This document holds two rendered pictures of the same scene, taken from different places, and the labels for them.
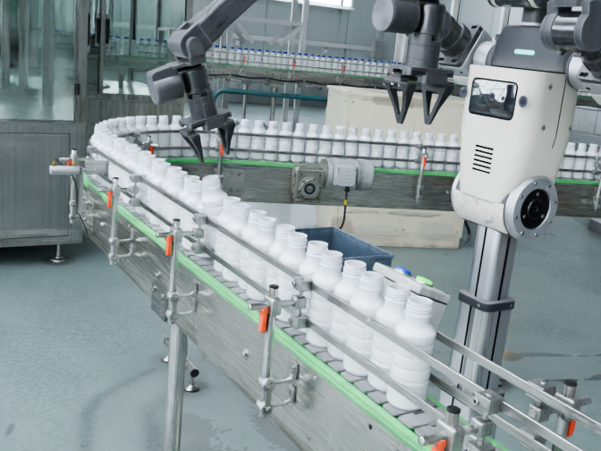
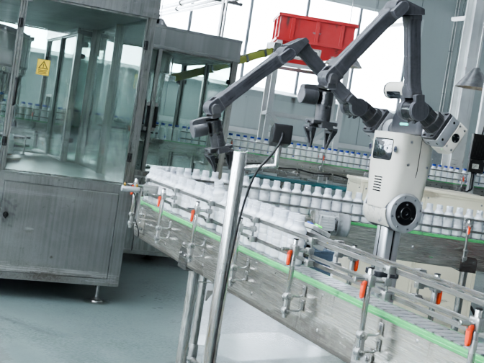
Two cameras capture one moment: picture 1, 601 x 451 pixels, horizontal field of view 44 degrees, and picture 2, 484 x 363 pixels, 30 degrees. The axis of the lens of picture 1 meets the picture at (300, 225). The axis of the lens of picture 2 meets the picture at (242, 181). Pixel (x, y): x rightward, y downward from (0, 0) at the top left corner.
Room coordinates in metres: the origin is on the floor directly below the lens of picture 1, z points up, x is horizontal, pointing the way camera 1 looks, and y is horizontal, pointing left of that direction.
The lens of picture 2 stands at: (-1.93, -0.44, 1.40)
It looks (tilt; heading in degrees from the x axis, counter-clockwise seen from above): 3 degrees down; 9
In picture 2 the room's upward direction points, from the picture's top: 9 degrees clockwise
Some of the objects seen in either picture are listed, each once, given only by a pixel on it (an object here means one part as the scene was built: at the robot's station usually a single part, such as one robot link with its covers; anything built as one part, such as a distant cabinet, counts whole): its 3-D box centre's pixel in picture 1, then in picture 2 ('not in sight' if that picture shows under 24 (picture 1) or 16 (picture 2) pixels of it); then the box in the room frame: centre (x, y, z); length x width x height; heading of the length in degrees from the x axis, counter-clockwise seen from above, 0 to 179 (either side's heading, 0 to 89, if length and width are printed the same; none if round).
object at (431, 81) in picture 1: (425, 97); (323, 136); (1.33, -0.20, 1.44); 0.07 x 0.07 x 0.09; 31
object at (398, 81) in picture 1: (409, 97); (315, 135); (1.32, -0.17, 1.43); 0.07 x 0.07 x 0.09; 31
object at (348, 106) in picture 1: (393, 166); (405, 253); (5.98, -0.71, 0.59); 1.10 x 0.62 x 1.18; 104
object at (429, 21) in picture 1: (425, 20); (323, 99); (1.32, -0.18, 1.57); 0.07 x 0.06 x 0.07; 122
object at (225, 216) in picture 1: (229, 234); (226, 212); (1.58, 0.15, 1.08); 0.06 x 0.06 x 0.17
